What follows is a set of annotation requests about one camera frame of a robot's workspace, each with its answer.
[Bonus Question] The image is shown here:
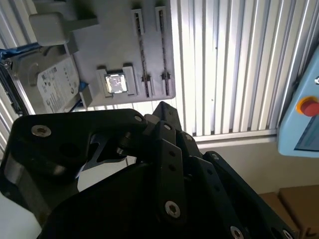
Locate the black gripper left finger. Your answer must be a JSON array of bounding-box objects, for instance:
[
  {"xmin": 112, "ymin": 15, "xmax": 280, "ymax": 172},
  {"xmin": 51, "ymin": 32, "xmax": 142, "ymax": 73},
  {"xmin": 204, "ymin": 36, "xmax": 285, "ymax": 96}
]
[{"xmin": 6, "ymin": 101, "xmax": 187, "ymax": 226}]

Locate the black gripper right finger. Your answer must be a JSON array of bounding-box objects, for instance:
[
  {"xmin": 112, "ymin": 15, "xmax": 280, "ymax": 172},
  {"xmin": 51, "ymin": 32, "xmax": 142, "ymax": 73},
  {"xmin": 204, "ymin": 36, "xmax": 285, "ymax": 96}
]
[{"xmin": 173, "ymin": 107, "xmax": 297, "ymax": 239}]

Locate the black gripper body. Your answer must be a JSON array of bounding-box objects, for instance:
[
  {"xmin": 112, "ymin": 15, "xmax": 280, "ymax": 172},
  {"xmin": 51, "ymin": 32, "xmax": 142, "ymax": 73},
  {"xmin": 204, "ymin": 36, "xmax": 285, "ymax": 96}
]
[{"xmin": 41, "ymin": 163, "xmax": 220, "ymax": 239}]

